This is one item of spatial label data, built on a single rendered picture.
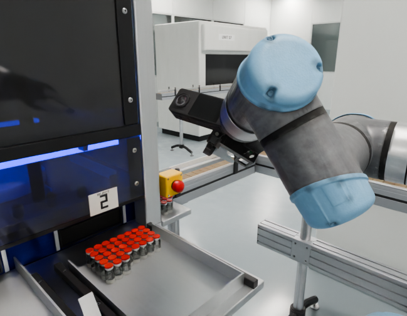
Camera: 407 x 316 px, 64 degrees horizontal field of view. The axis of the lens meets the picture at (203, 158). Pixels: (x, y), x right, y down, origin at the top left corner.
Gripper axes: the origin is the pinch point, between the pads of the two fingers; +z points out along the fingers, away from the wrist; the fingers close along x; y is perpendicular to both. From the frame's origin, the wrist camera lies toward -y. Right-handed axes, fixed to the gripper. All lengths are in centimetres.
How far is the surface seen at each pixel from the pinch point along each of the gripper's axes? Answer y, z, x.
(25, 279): -21, 23, -47
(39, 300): -14, 17, -46
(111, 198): -15.4, 29.5, -20.5
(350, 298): 122, 134, -2
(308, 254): 67, 90, 2
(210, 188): 10, 74, 2
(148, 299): 6.0, 14.5, -34.4
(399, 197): 70, 49, 32
